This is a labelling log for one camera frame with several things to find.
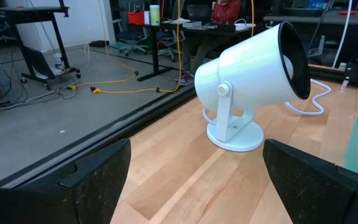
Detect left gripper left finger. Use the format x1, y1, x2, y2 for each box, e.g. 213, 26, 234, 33
0, 139, 132, 224

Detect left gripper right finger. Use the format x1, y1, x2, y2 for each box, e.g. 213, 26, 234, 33
263, 139, 358, 224

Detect white bucket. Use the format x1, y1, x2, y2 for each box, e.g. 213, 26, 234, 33
53, 52, 65, 70

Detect grey desk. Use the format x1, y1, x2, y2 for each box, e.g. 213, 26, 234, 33
263, 8, 358, 26

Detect grey office chair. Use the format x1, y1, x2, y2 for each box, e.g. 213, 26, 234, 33
157, 29, 183, 63
116, 29, 149, 57

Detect black rolling desk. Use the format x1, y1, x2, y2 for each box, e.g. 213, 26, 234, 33
0, 5, 82, 91

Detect blue box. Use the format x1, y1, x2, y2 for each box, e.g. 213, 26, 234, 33
308, 0, 329, 9

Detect black office desk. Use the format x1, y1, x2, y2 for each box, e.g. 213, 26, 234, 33
113, 18, 256, 82

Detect red plastic bin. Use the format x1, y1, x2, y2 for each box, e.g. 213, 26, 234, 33
127, 11, 145, 26

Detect person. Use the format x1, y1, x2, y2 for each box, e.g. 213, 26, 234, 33
174, 0, 242, 86

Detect white canister green label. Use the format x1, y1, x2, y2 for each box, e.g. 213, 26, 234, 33
149, 4, 161, 26

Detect black laptop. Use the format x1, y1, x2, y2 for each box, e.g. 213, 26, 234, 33
186, 4, 210, 22

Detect white lamp cable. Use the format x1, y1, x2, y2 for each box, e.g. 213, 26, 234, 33
202, 79, 332, 127

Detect black aluminium table frame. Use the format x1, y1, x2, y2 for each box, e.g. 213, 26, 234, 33
0, 63, 358, 200

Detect black floor cable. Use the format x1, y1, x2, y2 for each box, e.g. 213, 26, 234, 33
0, 49, 80, 110

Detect thin yellow cable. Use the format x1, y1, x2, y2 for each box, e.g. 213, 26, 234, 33
68, 0, 139, 91

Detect yellow extension cable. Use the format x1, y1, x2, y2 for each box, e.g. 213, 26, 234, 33
90, 87, 159, 95
156, 0, 182, 94
250, 0, 256, 37

